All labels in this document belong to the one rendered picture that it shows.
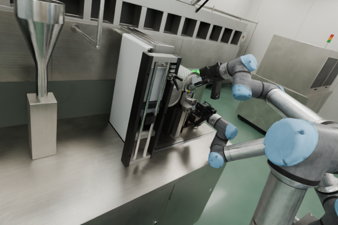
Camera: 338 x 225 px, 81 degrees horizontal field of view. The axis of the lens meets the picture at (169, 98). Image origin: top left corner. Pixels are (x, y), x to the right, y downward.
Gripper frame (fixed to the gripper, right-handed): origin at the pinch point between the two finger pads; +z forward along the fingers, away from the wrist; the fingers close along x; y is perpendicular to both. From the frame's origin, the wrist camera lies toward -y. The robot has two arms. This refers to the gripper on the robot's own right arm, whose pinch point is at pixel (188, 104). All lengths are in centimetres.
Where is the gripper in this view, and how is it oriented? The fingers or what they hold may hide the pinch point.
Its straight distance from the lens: 126.5
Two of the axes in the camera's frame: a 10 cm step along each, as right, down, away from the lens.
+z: -6.0, -4.7, 6.5
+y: 2.5, -8.8, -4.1
